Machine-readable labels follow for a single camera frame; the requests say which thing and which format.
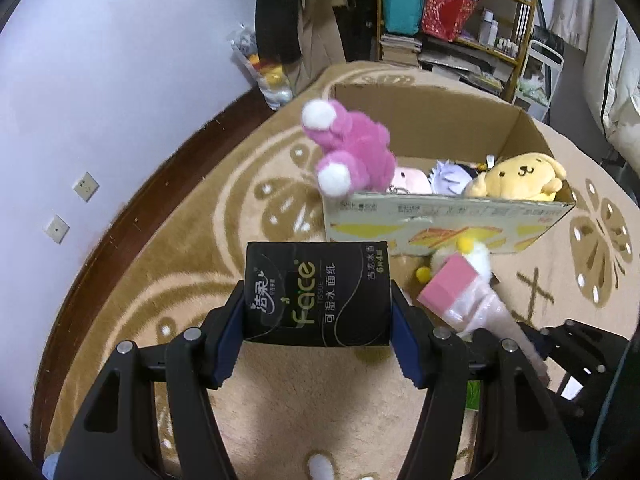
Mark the pink tissue pack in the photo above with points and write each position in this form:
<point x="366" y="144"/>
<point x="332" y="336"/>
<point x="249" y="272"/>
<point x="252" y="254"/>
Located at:
<point x="460" y="295"/>

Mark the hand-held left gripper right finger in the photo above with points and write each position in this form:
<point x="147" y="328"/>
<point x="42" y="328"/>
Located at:
<point x="407" y="345"/>

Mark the plastic bag of toys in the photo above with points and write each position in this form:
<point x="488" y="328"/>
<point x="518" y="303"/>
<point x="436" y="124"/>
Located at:
<point x="267" y="70"/>

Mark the wall socket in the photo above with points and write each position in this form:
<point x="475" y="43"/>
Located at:
<point x="86" y="186"/>
<point x="56" y="229"/>

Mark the pile of magazines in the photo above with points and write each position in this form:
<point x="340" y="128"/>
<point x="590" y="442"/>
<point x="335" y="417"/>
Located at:
<point x="460" y="67"/>

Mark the beige coat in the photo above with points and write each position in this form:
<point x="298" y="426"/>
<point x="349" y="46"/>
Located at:
<point x="322" y="20"/>

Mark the white fluffy plush toy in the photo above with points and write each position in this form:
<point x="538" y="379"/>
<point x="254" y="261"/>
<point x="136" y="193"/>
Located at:
<point x="470" y="255"/>

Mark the pink fluffy plush toy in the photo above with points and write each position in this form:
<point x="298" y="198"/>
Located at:
<point x="355" y="150"/>

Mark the cardboard box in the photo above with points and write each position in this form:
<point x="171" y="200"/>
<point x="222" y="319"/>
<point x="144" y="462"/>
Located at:
<point x="435" y="220"/>

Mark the blue cloth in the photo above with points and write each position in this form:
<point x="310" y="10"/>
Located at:
<point x="51" y="467"/>

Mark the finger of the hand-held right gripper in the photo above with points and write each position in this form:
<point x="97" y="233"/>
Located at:
<point x="575" y="350"/>

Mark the red patterned bag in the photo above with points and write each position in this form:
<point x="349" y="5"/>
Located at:
<point x="447" y="10"/>

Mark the pale pink plush toy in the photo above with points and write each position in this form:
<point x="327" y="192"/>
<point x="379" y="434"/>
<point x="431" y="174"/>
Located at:
<point x="410" y="180"/>

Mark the black coat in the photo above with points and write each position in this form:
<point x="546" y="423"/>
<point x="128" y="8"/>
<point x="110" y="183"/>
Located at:
<point x="275" y="10"/>

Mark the yellow dog plush toy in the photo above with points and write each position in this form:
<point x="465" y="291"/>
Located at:
<point x="515" y="177"/>

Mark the teal bag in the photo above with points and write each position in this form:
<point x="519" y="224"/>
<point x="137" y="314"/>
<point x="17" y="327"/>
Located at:
<point x="402" y="2"/>

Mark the green snack packet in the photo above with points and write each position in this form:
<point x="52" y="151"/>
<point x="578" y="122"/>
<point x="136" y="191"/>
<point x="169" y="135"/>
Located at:
<point x="473" y="392"/>

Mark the stack of books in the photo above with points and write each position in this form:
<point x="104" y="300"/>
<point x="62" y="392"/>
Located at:
<point x="400" y="42"/>

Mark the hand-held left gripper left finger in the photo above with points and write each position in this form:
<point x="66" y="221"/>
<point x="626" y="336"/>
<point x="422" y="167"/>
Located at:
<point x="220" y="345"/>

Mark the black tissue pack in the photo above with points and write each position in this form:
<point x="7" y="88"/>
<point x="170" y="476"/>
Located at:
<point x="315" y="300"/>

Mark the beige patterned rug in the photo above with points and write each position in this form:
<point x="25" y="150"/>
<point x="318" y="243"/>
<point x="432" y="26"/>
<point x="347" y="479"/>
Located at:
<point x="225" y="210"/>

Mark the purple-haired doll plush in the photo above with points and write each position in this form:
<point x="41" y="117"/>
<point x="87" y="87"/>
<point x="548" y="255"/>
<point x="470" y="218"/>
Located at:
<point x="452" y="177"/>

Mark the wooden shelf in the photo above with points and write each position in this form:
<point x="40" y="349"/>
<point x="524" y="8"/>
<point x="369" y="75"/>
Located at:
<point x="525" y="25"/>

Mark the white rolling cart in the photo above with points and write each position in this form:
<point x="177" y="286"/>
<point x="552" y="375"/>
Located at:
<point x="540" y="80"/>

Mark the row of cosmetic bottles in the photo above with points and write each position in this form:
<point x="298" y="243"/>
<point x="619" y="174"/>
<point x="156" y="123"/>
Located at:
<point x="495" y="30"/>

